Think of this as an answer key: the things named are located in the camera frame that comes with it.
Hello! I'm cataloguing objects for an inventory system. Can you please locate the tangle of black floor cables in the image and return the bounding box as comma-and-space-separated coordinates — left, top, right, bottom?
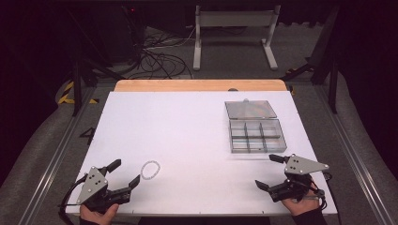
124, 26, 195, 80

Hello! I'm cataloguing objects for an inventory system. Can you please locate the person's left hand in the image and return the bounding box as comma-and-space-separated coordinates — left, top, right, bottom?
79, 202, 120, 225

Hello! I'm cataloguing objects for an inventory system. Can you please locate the clear plastic compartment box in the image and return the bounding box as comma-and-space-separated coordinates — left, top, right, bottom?
223, 98, 288, 155

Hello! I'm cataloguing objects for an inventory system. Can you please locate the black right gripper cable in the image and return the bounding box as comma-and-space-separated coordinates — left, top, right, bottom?
309, 171, 333, 211

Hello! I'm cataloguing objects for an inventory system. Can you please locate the person's right hand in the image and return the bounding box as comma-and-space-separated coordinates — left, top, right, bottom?
281, 177, 322, 218

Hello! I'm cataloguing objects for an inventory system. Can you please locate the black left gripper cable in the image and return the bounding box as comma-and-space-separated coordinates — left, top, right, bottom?
57, 173, 89, 225

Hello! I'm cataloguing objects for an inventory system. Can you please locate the dark equipment case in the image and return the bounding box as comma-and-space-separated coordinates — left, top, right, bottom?
101, 2, 146, 65

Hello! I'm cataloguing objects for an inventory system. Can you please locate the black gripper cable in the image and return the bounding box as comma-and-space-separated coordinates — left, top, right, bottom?
309, 171, 333, 211
57, 173, 89, 225

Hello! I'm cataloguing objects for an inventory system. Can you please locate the white metal stand frame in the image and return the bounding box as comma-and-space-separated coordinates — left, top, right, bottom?
192, 4, 282, 71

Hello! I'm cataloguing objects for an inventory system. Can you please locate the black tripod stand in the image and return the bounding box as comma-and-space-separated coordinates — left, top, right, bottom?
65, 8, 127, 117

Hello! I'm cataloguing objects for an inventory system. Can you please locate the grey metal floor rail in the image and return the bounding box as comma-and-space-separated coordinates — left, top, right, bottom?
18, 86, 96, 225
314, 83, 396, 225

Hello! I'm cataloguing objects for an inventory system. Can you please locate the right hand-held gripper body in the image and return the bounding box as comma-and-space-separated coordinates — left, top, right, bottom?
268, 153, 330, 203

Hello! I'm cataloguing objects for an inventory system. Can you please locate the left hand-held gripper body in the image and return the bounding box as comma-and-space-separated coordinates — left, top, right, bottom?
76, 166, 132, 215

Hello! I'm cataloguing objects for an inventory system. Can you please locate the black metal stand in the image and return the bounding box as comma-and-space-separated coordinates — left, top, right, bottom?
281, 5, 342, 114

